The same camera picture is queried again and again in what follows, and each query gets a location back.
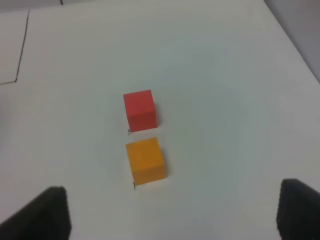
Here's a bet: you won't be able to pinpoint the orange cube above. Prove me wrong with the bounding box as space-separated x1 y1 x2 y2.
125 137 167 186

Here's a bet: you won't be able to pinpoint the red cube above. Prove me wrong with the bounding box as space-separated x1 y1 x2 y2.
123 89 158 133

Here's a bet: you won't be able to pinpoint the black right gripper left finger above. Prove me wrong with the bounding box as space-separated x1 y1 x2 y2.
0 186 72 240

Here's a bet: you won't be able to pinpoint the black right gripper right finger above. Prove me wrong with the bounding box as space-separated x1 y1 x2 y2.
276 178 320 240

